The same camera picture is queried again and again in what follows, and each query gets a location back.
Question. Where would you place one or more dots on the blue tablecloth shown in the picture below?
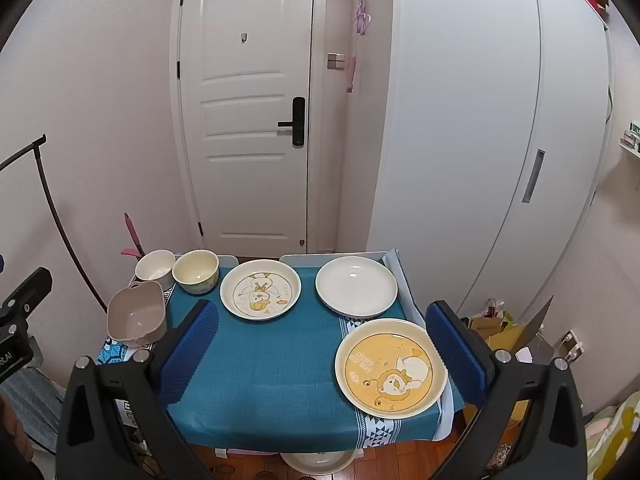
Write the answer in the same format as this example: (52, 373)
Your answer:
(270, 370)

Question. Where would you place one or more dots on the pink hanging ornament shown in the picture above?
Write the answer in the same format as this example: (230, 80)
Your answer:
(361, 15)

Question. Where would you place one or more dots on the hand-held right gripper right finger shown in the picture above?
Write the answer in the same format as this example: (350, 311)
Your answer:
(455, 355)

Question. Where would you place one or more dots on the grey fabric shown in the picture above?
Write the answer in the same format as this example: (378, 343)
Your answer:
(30, 405)

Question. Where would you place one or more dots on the white door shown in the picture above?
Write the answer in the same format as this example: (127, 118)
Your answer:
(240, 135)

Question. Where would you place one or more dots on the white duck print plate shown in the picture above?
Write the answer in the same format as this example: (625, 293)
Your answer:
(260, 290)

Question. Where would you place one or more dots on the grey board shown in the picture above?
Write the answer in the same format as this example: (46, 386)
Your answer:
(539, 322)

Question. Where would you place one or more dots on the white wardrobe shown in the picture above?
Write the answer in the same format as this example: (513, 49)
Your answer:
(460, 135)

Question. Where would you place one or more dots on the plain white plate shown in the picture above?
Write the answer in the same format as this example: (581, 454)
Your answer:
(356, 286)

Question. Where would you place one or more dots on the yellow bag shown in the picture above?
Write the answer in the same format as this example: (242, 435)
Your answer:
(507, 337)

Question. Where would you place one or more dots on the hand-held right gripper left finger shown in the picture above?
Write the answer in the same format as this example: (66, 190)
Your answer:
(192, 350)

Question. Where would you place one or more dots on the black curved stand pole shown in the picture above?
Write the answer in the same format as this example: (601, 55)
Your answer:
(52, 210)

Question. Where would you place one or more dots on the wall socket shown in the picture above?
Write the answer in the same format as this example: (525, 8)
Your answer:
(574, 346)

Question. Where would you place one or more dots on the white wall shelf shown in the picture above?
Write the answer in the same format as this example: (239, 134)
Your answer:
(631, 142)

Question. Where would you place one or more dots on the white basin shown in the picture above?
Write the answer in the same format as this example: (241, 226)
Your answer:
(320, 462)

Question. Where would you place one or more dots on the yellow duck print plate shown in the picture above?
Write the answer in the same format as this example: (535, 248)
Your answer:
(390, 367)

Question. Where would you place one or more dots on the white bowl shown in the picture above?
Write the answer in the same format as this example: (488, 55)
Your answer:
(154, 266)

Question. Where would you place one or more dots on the brown paper bag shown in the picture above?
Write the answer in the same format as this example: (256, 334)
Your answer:
(485, 325)

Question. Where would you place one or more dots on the cream bowl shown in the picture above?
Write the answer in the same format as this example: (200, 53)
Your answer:
(196, 271)

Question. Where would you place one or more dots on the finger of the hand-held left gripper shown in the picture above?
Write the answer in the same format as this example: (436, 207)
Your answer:
(30, 287)

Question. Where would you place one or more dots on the grey light switch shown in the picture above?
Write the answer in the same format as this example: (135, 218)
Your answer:
(336, 61)

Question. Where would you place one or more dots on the green patterned blanket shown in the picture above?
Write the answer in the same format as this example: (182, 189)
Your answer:
(612, 435)

